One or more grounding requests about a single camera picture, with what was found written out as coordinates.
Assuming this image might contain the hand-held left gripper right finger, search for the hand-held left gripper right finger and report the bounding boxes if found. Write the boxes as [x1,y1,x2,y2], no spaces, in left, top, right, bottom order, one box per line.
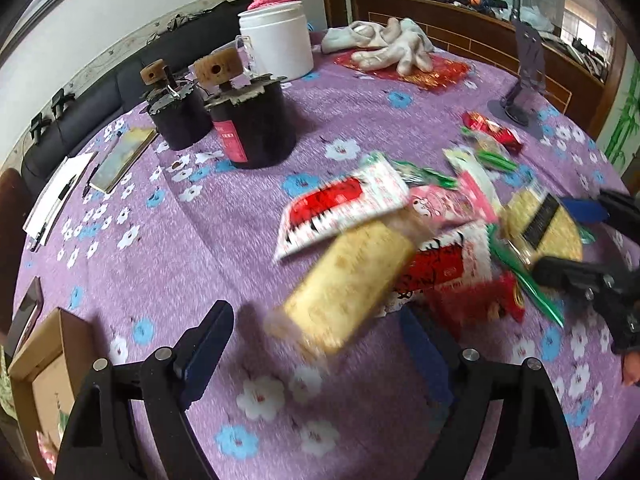
[400,305,581,480]

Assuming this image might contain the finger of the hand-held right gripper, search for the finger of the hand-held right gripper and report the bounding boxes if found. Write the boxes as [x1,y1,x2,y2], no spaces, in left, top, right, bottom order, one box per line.
[531,255,622,302]
[564,189,640,227]

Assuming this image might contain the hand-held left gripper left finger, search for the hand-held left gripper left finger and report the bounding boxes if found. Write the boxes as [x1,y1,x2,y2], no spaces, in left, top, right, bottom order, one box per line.
[54,300,235,480]

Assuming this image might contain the round cracker packet green edges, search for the round cracker packet green edges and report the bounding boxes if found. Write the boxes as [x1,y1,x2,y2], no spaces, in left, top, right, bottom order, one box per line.
[486,224,567,328]

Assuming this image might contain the round cracker packet black stripe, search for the round cracker packet black stripe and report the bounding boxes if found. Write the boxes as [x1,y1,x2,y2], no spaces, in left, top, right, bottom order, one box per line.
[500,185,584,267]

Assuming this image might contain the large dark red snack packet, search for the large dark red snack packet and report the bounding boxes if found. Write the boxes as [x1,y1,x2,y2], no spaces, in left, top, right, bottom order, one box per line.
[434,274,527,337]

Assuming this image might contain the long yellow biscuit packet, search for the long yellow biscuit packet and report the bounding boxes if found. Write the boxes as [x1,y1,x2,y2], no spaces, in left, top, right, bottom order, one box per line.
[264,214,417,362]

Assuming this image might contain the small green-edged cracker packet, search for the small green-edged cracker packet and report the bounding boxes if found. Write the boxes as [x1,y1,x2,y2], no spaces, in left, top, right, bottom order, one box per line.
[460,127,519,172]

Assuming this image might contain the small dark red snack packet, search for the small dark red snack packet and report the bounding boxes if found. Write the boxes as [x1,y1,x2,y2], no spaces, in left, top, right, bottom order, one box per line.
[461,111,524,154]

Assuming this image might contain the pink snack packet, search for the pink snack packet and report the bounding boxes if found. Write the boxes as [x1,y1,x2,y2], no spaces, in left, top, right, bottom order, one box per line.
[409,170,502,227]

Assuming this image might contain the shallow cardboard box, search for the shallow cardboard box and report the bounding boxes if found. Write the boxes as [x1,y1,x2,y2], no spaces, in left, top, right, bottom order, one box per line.
[7,307,97,480]

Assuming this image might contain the white red snack packet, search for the white red snack packet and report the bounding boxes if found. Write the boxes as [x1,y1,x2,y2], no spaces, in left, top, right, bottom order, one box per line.
[274,152,412,262]

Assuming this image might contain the person's right hand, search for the person's right hand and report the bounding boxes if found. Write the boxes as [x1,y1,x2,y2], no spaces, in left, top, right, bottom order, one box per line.
[621,352,640,387]

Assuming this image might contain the grey phone stand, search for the grey phone stand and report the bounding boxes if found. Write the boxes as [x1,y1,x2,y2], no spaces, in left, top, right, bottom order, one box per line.
[487,20,549,129]

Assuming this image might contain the black phone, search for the black phone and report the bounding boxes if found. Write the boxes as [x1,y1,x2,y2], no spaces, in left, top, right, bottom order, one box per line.
[4,276,45,357]

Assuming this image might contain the thin yellow blue book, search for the thin yellow blue book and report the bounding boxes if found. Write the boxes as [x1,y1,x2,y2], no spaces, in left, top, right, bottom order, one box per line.
[89,127,159,194]

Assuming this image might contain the red gold foil packet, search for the red gold foil packet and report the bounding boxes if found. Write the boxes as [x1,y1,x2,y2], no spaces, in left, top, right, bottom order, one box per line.
[333,52,474,92]

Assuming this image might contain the white notepad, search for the white notepad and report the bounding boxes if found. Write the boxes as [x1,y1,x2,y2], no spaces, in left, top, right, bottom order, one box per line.
[22,152,97,250]

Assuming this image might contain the brown armchair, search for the brown armchair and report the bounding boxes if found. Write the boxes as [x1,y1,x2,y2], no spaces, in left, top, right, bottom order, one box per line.
[0,167,32,333]

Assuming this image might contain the brown wooden cabinet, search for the brown wooden cabinet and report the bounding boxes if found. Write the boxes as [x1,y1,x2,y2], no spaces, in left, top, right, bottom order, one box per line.
[345,0,627,127]

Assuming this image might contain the black tin red label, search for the black tin red label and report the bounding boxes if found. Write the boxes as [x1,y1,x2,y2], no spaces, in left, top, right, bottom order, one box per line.
[194,49,297,169]

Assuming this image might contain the black tin wooden knob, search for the black tin wooden knob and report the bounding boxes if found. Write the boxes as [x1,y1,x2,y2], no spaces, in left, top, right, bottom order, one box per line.
[139,58,212,151]

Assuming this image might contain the white work glove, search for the white work glove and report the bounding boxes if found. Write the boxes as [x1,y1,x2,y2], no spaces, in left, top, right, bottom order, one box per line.
[350,17,437,74]

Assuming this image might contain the black leather sofa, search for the black leather sofa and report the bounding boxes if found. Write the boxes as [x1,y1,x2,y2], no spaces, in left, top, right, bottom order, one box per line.
[20,0,252,188]

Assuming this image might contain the grey white glove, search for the grey white glove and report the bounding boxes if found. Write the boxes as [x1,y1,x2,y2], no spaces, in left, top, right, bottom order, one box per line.
[320,20,387,54]

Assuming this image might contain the white plastic jar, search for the white plastic jar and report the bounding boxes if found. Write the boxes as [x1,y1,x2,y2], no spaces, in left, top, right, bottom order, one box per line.
[237,0,315,82]

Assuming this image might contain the green bamboo wall decor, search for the green bamboo wall decor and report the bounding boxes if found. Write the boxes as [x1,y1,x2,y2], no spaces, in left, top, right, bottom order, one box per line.
[604,87,640,167]

